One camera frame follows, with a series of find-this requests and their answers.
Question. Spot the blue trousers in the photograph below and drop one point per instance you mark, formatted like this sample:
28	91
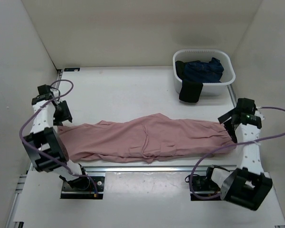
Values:
203	72

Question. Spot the blue corner label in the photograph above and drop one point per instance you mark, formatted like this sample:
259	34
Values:
72	69

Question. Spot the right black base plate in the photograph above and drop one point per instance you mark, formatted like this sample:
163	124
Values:
206	189

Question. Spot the pink trousers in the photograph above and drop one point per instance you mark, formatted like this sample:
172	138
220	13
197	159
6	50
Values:
150	138

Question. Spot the white plastic basket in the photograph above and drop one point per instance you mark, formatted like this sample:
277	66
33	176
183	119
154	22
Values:
205	55

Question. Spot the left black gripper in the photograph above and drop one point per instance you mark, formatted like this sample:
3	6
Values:
66	116

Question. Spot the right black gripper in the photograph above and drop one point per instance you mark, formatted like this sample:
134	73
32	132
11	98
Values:
230	131

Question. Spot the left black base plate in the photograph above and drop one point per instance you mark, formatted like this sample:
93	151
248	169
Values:
84	189

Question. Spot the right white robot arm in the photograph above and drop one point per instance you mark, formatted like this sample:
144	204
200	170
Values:
246	186

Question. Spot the black trousers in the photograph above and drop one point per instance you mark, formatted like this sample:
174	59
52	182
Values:
191	83

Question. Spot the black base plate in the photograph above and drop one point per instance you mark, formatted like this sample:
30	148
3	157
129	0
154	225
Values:
84	189
206	189

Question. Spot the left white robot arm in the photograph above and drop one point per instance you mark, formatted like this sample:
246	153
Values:
43	145

